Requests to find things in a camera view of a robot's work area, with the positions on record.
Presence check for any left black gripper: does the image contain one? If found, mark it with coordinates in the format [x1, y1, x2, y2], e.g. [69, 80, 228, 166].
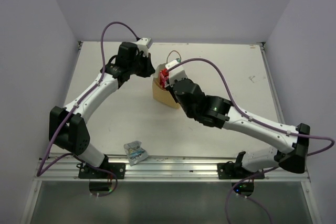
[128, 51, 155, 78]

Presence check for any small pink snack packet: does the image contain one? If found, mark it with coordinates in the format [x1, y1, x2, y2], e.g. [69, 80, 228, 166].
[159, 68, 169, 89]

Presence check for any brown paper bag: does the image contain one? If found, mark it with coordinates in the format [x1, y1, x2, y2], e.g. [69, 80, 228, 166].
[152, 50, 182, 109]

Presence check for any small silver blue snack packet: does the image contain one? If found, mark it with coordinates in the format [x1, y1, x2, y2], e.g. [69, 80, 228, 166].
[123, 141, 149, 166]

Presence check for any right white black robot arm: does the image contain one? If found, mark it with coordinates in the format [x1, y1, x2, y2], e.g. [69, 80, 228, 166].
[170, 79, 310, 178]

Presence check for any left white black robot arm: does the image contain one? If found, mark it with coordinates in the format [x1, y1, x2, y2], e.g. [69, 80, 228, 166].
[49, 38, 155, 178]

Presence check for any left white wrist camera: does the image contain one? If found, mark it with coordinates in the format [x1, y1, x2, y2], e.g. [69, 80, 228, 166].
[135, 37, 153, 52]

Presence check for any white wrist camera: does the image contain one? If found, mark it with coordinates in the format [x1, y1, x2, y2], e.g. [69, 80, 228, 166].
[135, 37, 153, 52]
[165, 59, 187, 86]

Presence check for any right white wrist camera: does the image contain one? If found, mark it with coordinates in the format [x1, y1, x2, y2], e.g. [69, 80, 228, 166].
[165, 59, 187, 86]

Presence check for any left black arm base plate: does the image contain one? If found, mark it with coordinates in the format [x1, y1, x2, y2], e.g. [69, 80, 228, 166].
[76, 162, 126, 179]

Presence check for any aluminium mounting rail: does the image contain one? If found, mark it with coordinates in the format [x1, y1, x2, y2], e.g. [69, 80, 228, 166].
[34, 154, 310, 183]

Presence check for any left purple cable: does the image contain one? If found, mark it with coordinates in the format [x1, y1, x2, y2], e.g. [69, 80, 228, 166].
[36, 21, 140, 197]

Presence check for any purple cable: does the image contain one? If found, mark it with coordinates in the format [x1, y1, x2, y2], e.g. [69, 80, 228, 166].
[36, 21, 140, 197]
[167, 58, 336, 224]

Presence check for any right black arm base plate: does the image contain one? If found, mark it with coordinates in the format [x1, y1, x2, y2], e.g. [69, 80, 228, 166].
[217, 161, 265, 180]

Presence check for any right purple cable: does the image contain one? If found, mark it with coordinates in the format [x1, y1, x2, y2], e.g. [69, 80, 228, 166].
[167, 58, 336, 224]

